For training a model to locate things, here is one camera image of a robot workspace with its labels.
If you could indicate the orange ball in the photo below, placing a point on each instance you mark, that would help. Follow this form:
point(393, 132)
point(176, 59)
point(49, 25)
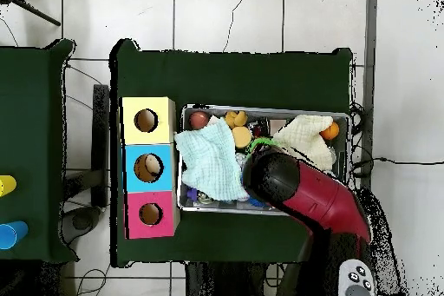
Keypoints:
point(330, 131)

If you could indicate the mint green waffle cloth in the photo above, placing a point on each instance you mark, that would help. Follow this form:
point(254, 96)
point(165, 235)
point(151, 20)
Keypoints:
point(211, 164)

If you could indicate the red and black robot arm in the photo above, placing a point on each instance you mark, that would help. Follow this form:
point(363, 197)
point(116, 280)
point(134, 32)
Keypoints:
point(312, 195)

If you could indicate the black tripod leg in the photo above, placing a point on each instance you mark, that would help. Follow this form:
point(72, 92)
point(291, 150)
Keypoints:
point(38, 14)

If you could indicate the cream waffle cloth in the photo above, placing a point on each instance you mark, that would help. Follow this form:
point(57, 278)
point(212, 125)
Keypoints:
point(305, 132)

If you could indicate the black upright panel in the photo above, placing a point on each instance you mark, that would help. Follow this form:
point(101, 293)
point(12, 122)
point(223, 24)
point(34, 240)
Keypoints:
point(100, 143)

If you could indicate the yellow cylinder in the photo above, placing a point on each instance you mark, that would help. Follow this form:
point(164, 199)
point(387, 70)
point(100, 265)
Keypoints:
point(7, 185)

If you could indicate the wooden box with three holes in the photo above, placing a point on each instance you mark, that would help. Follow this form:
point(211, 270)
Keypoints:
point(135, 230)

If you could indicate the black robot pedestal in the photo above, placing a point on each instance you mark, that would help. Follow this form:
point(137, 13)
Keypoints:
point(225, 282)

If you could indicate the dark green table cloth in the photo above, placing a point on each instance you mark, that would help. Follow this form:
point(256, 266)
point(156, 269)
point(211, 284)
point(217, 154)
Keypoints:
point(236, 77)
point(31, 119)

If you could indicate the brown toy football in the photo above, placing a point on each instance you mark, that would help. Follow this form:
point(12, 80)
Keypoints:
point(198, 120)

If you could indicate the blue cylinder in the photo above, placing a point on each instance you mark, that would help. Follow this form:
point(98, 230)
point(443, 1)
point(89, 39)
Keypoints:
point(12, 235)

